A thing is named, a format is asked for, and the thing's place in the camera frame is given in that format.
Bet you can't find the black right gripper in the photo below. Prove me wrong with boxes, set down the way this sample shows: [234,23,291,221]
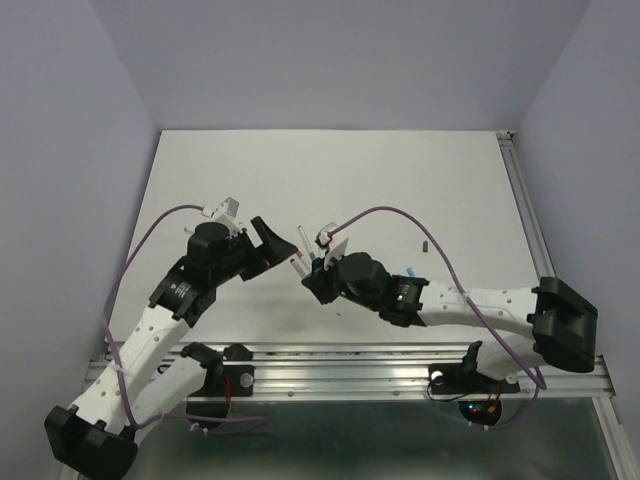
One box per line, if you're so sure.
[299,249,380,313]

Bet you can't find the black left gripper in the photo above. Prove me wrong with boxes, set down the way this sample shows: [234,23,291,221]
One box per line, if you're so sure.
[211,216,297,285]

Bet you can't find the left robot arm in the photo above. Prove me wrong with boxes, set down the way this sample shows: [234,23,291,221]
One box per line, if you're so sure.
[44,213,298,479]

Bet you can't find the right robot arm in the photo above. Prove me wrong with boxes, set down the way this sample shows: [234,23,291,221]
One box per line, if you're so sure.
[301,252,598,390]

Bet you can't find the brown capped white marker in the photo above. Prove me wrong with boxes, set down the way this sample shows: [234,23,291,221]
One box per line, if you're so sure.
[290,250,311,278]

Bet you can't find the green capped marker upper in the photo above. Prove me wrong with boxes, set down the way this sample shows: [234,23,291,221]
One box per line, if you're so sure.
[297,225,317,261]

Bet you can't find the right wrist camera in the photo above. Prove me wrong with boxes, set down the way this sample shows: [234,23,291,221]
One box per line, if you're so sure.
[315,222,349,270]

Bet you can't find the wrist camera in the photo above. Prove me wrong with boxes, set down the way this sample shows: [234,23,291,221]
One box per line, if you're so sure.
[315,222,349,270]
[201,197,241,236]

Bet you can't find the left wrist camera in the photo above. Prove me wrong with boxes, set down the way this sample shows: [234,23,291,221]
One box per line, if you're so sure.
[201,197,241,236]

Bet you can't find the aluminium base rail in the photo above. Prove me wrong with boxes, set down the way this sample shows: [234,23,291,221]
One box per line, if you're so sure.
[82,341,609,401]

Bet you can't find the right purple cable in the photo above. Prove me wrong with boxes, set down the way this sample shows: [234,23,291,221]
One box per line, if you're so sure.
[324,205,549,434]

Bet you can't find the purple cable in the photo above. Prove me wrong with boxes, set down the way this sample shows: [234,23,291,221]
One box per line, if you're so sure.
[324,205,549,434]
[102,203,269,434]

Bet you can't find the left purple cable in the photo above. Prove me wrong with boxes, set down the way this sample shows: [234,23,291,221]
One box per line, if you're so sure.
[102,203,269,434]

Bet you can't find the aluminium side rail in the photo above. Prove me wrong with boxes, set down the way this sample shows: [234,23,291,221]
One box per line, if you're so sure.
[496,130,556,277]

